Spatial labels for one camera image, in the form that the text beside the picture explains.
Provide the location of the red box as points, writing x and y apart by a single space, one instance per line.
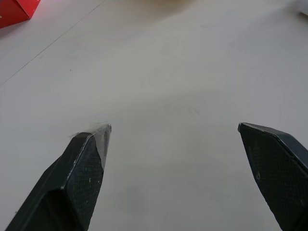
14 9

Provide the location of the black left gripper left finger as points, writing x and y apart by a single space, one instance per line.
72 183

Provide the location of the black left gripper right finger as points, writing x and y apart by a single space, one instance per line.
276 173

